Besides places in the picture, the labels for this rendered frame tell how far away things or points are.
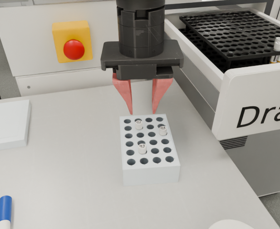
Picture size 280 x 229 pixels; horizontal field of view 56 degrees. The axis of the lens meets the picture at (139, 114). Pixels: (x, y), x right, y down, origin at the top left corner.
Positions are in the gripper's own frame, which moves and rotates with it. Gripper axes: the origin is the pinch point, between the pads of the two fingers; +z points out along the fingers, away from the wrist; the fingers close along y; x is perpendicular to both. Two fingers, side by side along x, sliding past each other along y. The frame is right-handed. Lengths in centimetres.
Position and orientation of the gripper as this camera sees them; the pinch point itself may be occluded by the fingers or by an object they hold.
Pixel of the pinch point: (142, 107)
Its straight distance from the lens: 39.6
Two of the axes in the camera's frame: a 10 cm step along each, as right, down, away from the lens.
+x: 0.3, 5.9, -8.1
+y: -10.0, 0.4, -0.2
